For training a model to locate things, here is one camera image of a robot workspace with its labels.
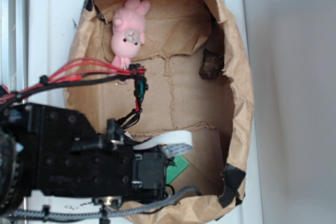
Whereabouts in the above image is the white flat ribbon cable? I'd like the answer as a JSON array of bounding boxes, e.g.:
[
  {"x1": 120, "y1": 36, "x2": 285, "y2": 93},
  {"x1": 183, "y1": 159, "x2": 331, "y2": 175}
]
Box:
[{"x1": 123, "y1": 130, "x2": 194, "y2": 157}]

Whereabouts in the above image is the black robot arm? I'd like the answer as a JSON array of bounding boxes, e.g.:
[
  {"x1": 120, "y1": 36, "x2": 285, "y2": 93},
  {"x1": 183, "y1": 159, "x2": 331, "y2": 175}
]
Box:
[{"x1": 1, "y1": 103, "x2": 168, "y2": 214}]

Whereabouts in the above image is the red and black wire bundle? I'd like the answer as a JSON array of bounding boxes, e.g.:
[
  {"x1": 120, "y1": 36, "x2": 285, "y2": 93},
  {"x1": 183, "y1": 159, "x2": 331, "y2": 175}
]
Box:
[{"x1": 0, "y1": 57, "x2": 149, "y2": 130}]

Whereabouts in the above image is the brown rock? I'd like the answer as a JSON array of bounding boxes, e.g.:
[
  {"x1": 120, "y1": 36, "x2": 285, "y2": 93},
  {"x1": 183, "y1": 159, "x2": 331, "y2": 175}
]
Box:
[{"x1": 199, "y1": 48, "x2": 224, "y2": 79}]

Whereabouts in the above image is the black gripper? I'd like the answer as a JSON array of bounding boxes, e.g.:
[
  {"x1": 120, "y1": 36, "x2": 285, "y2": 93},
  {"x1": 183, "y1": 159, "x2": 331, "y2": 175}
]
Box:
[{"x1": 131, "y1": 146, "x2": 170, "y2": 204}]

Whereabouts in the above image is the brown paper bag bin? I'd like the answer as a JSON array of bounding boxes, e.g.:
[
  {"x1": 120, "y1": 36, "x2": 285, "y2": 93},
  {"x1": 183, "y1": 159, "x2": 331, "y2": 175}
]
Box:
[{"x1": 69, "y1": 0, "x2": 254, "y2": 223}]

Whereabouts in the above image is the green rectangular block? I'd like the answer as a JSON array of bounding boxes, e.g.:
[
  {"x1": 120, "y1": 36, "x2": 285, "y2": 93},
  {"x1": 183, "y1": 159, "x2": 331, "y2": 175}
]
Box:
[{"x1": 166, "y1": 155, "x2": 190, "y2": 184}]

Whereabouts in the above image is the pink plush bunny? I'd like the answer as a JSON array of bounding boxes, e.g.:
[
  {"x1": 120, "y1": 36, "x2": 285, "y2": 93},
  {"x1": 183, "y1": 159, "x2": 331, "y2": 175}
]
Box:
[{"x1": 111, "y1": 0, "x2": 151, "y2": 69}]

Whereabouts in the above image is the grey braided cable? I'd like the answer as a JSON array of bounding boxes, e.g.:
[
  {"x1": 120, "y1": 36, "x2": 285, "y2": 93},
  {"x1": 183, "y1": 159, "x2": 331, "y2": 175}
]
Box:
[{"x1": 10, "y1": 185, "x2": 202, "y2": 221}]

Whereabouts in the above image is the white plastic tray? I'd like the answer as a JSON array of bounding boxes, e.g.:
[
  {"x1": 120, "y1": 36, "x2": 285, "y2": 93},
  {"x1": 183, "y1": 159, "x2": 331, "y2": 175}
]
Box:
[{"x1": 27, "y1": 0, "x2": 264, "y2": 223}]

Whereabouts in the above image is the aluminium frame rail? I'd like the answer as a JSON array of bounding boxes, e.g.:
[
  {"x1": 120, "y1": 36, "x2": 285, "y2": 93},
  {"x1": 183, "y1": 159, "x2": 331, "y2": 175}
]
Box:
[{"x1": 1, "y1": 0, "x2": 29, "y2": 91}]

